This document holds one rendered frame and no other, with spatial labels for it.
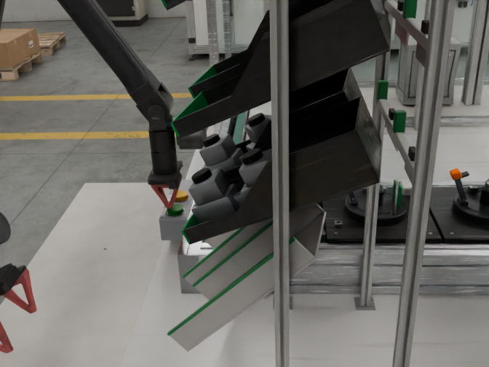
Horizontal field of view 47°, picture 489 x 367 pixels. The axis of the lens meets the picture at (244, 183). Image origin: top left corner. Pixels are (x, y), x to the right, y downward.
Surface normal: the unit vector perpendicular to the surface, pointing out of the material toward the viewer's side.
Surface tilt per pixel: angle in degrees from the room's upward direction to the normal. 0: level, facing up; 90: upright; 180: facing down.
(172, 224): 90
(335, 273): 90
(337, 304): 0
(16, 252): 0
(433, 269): 90
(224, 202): 90
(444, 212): 0
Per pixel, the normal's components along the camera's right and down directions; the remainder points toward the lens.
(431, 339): -0.04, -0.89
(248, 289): -0.23, 0.44
